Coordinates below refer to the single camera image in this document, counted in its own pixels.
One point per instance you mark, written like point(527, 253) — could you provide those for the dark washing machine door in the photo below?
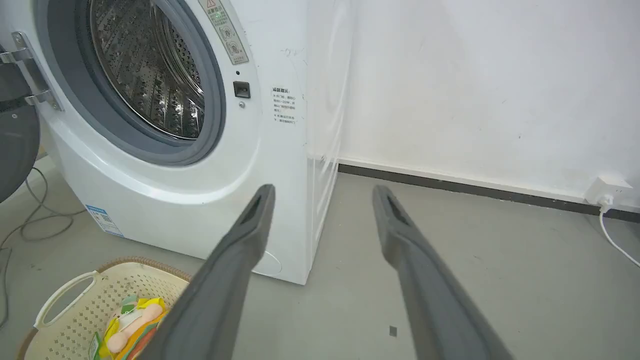
point(15, 125)

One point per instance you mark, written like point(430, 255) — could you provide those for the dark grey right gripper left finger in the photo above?
point(215, 295)

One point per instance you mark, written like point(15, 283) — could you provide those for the colourful plush toy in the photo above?
point(132, 327)

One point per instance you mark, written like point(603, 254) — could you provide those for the white front-load washing machine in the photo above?
point(190, 125)

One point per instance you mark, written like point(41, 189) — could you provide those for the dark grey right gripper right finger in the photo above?
point(430, 295)

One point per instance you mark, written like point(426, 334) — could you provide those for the cream perforated laundry basket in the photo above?
point(95, 310)

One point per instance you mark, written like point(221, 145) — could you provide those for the white wall power socket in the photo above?
point(608, 191)

